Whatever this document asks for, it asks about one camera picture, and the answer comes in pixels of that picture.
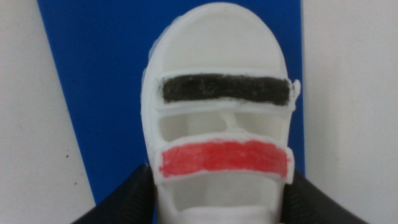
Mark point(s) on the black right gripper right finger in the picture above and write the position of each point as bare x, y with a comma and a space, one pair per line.
311, 205

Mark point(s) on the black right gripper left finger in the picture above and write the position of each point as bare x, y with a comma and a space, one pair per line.
130, 199

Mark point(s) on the blue rectangular mat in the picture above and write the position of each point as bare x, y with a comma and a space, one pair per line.
102, 77

